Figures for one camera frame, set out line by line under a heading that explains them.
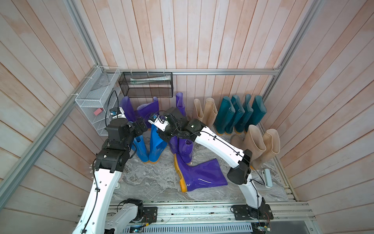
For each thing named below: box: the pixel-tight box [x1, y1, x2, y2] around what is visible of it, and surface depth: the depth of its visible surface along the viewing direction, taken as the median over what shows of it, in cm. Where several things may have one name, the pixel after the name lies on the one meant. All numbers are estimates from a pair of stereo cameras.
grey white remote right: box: [261, 168, 273, 189], surface depth 84 cm
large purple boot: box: [173, 153, 228, 193], surface depth 83 cm
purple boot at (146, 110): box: [136, 96, 160, 129], surface depth 90 cm
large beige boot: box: [251, 128, 281, 171], surface depth 75 cm
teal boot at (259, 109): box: [244, 95, 267, 133], surface depth 91 cm
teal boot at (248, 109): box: [234, 93, 254, 134], surface depth 92 cm
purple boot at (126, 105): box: [119, 96, 137, 123], surface depth 93 cm
